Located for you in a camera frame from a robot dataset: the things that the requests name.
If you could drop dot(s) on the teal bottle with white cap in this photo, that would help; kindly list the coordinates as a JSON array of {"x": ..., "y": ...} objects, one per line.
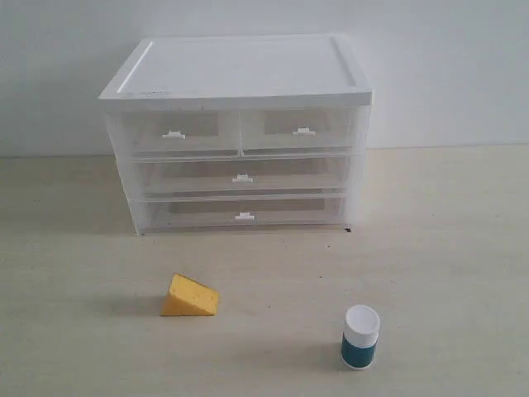
[{"x": 360, "y": 336}]

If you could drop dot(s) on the clear middle wide drawer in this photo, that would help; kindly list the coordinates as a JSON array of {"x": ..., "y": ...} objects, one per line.
[{"x": 262, "y": 174}]

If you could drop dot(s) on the clear wide drawer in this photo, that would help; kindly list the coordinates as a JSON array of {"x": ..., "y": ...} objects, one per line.
[
  {"x": 316, "y": 209},
  {"x": 262, "y": 174}
]

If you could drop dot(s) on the yellow cheese wedge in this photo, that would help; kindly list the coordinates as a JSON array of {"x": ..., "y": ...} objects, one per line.
[{"x": 187, "y": 297}]

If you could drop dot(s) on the white plastic drawer cabinet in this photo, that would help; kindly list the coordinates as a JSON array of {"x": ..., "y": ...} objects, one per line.
[{"x": 235, "y": 74}]

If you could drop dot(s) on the clear bottom wide drawer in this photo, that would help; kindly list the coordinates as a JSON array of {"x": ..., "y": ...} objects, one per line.
[{"x": 316, "y": 209}]

